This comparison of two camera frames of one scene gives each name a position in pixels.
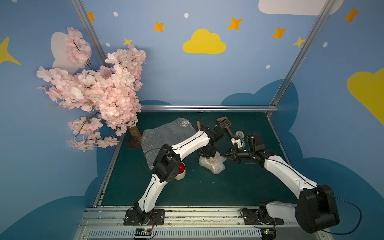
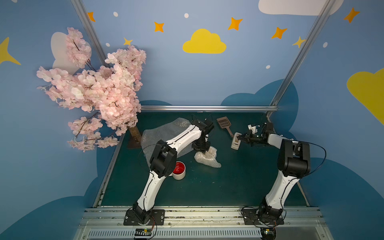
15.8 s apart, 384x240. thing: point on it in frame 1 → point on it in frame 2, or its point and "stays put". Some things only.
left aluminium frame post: [97, 47] stays put
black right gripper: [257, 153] → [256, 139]
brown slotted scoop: [224, 123] stays put
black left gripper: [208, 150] → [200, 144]
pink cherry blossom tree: [109, 92] stays put
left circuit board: [143, 232] stays put
